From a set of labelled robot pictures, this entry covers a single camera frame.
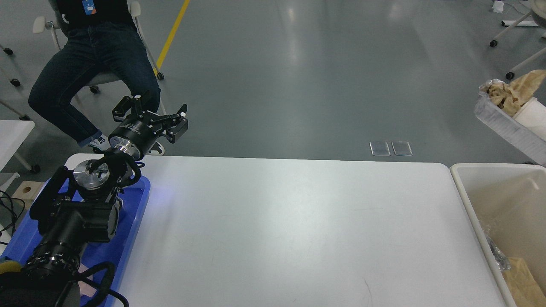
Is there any white plastic bin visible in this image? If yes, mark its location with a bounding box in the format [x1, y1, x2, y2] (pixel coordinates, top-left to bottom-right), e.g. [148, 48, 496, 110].
[450, 163, 546, 307]

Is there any white paper cup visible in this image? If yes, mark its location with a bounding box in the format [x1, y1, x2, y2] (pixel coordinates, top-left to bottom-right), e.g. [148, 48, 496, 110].
[513, 97, 546, 140]

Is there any pink mug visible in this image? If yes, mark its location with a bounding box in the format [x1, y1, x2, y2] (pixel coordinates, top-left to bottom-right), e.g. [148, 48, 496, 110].
[78, 264, 97, 299]

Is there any person in black clothes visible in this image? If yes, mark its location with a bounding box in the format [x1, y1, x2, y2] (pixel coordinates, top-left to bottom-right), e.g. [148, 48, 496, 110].
[28, 0, 165, 156]

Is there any blue mug yellow inside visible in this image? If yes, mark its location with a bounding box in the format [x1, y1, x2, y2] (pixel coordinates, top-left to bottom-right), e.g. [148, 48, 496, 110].
[0, 260, 22, 275]

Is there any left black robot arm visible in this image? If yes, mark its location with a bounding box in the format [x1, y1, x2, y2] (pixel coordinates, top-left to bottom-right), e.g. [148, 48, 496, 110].
[1, 93, 189, 307]

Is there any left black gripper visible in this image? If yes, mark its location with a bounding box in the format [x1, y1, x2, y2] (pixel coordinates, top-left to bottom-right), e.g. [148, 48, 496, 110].
[108, 91, 189, 160]

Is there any brown paper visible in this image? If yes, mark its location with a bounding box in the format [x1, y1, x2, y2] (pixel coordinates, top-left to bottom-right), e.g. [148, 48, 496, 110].
[479, 70, 546, 117]

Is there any left floor plate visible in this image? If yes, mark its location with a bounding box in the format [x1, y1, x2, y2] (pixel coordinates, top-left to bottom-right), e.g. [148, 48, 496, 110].
[369, 141, 391, 156]

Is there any floor plate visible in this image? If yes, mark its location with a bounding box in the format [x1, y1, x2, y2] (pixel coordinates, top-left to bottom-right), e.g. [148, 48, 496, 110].
[369, 141, 391, 156]
[391, 141, 413, 156]

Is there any right floor plate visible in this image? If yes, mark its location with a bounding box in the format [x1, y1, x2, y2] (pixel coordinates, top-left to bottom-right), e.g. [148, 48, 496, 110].
[391, 141, 413, 156]

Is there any white side table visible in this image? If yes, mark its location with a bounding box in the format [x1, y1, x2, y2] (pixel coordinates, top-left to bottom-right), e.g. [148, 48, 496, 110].
[0, 120, 39, 173]

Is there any white wheeled furniture base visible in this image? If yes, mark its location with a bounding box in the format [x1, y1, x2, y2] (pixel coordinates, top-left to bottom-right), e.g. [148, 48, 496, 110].
[488, 0, 545, 81]

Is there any aluminium foil tray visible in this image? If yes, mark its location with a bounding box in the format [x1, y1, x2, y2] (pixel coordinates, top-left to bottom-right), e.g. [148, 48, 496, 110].
[474, 78, 546, 166]

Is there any wooden block with hole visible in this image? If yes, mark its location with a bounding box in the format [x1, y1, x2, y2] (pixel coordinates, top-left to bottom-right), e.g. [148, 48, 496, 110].
[12, 181, 45, 211]

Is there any blue plastic tray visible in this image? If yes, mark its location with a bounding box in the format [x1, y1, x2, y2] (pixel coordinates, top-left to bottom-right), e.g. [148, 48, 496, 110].
[1, 177, 150, 307]

